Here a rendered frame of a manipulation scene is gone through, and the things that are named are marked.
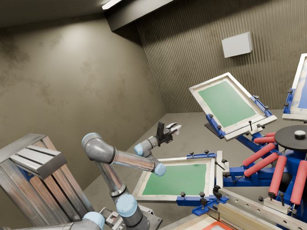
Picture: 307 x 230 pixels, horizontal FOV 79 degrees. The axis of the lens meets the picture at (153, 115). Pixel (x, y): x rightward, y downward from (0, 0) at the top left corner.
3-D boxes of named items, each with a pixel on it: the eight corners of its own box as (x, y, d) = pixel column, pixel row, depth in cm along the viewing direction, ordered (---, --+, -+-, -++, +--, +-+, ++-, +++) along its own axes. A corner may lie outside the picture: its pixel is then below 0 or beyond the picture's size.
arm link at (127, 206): (128, 230, 107) (118, 214, 102) (120, 215, 118) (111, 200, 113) (145, 216, 111) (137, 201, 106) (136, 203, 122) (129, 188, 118)
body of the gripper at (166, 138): (167, 135, 137) (154, 143, 133) (165, 126, 133) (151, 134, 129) (174, 139, 131) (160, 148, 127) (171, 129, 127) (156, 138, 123)
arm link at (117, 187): (121, 216, 117) (80, 145, 98) (114, 202, 130) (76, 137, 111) (137, 204, 121) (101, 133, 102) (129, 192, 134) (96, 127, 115)
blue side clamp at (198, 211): (198, 225, 107) (198, 213, 107) (191, 220, 111) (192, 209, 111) (225, 210, 126) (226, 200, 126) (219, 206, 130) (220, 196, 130)
